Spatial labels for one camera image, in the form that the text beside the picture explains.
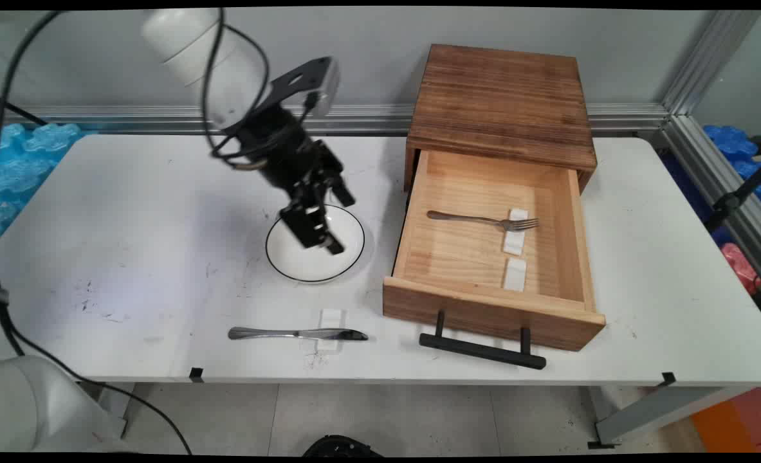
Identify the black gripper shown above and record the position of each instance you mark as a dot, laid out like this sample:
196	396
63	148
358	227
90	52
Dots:
284	151

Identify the silver table knife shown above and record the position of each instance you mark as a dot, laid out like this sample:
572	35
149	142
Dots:
271	334

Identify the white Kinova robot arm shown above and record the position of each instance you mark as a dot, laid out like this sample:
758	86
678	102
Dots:
187	38

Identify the white plate with black rim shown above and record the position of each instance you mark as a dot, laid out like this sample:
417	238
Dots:
345	247

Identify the white cutlery rest block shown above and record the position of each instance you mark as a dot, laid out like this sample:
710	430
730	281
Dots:
514	243
515	275
330	316

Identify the silver fork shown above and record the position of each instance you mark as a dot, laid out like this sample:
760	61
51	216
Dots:
470	218

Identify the light wooden drawer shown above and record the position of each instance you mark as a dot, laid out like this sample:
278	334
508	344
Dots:
470	257

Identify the dark wooden cabinet shell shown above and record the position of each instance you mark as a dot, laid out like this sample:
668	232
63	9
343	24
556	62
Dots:
502	96

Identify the black table edge clip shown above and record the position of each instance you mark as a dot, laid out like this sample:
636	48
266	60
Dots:
196	374
668	379

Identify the black round floor object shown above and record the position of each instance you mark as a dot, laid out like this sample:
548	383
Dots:
338	447

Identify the grey table leg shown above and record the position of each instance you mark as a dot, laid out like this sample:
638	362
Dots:
663	411
119	405

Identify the blue foam padding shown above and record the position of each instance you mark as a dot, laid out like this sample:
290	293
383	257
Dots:
20	167
731	141

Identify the black tripod stand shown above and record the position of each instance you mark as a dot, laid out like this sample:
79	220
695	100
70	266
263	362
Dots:
727	202

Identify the pink foam piece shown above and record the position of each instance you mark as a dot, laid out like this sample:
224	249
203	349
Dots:
739	263

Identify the orange box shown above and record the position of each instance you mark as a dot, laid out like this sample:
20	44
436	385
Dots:
740	418

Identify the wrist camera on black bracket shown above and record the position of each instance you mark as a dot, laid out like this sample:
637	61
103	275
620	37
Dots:
303	77

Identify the long aluminium frame rail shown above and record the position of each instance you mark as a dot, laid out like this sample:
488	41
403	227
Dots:
129	119

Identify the short aluminium frame rail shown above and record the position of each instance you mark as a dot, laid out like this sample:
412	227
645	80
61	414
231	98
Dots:
721	186

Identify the aluminium frame post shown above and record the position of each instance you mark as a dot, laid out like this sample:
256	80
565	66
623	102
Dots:
708	58

